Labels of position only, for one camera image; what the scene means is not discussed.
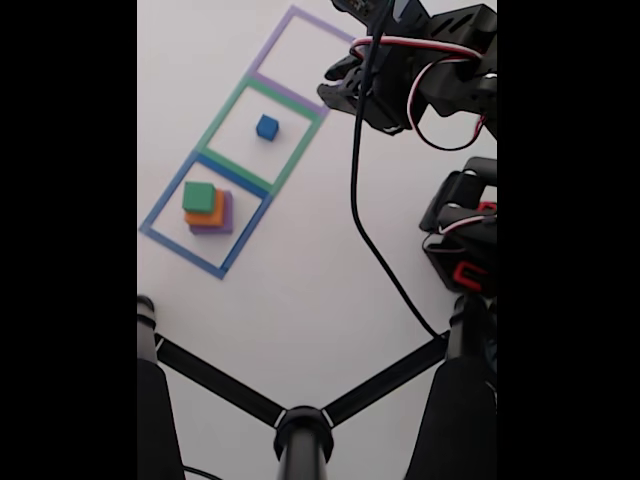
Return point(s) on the green square frame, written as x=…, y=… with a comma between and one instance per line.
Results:
x=220, y=120

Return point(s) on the purple cube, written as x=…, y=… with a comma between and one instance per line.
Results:
x=229, y=215

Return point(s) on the purple square frame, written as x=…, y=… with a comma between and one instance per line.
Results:
x=272, y=45

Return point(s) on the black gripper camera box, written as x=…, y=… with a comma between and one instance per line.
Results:
x=385, y=7

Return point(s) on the blue square frame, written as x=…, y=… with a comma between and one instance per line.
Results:
x=165, y=200

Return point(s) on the green cube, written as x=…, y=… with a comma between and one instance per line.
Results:
x=197, y=196

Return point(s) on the small blue cube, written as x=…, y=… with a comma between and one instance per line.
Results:
x=266, y=126

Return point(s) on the black tripod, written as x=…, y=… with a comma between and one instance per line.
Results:
x=302, y=440

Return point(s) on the orange cube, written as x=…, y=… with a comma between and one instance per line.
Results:
x=219, y=212

